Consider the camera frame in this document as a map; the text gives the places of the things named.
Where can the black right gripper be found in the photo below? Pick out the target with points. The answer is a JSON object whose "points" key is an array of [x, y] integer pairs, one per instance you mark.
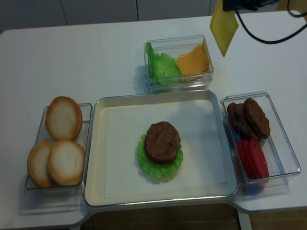
{"points": [[251, 5]]}

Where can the yellow cheese slice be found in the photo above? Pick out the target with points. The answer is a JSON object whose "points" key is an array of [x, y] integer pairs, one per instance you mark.
{"points": [[223, 27]]}

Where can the orange cheese slices stack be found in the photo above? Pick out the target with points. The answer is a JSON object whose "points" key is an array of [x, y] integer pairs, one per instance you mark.
{"points": [[193, 63]]}

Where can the clear bin with lettuce cheese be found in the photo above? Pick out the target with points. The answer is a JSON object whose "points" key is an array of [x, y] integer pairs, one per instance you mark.
{"points": [[176, 47]]}

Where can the green lettuce in bin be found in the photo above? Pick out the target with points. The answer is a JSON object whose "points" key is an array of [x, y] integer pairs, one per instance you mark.
{"points": [[163, 69]]}

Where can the green lettuce leaf on tray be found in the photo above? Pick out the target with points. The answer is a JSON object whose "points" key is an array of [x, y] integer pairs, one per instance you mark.
{"points": [[158, 171]]}

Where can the left brown patty in bin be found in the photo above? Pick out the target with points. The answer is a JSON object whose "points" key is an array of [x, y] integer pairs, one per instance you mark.
{"points": [[231, 110]]}

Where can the brown patty in bin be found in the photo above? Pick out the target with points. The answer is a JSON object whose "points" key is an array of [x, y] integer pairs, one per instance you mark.
{"points": [[257, 118], [245, 128], [231, 110]]}

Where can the right brown patty in bin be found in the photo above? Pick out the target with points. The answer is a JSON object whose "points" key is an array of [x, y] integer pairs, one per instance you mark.
{"points": [[257, 118]]}

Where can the middle brown patty in bin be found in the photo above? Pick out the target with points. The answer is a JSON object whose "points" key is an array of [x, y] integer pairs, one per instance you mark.
{"points": [[245, 128]]}

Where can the brown patty on tray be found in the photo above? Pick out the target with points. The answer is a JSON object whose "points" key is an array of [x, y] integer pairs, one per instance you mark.
{"points": [[161, 143]]}

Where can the clear bin with patties tomato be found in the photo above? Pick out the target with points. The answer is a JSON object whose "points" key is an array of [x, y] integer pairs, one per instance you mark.
{"points": [[281, 160]]}

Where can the red tomato slices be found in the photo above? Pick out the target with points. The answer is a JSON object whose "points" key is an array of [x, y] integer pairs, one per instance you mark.
{"points": [[252, 159]]}

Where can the upper bun half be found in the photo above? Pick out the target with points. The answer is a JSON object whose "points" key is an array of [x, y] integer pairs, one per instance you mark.
{"points": [[63, 119]]}

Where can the bun half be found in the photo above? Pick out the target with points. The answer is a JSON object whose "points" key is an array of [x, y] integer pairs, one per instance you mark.
{"points": [[63, 119], [37, 164], [65, 162]]}

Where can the lower right bun half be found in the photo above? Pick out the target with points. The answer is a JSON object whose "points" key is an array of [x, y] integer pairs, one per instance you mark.
{"points": [[65, 162]]}

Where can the white metal tray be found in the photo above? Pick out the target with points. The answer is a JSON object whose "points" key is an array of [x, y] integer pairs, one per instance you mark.
{"points": [[96, 170]]}

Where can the clear bin with buns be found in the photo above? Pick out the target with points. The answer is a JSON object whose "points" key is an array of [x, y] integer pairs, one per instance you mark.
{"points": [[82, 139]]}

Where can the lower left bun half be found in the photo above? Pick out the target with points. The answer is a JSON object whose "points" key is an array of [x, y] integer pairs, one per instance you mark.
{"points": [[37, 164]]}

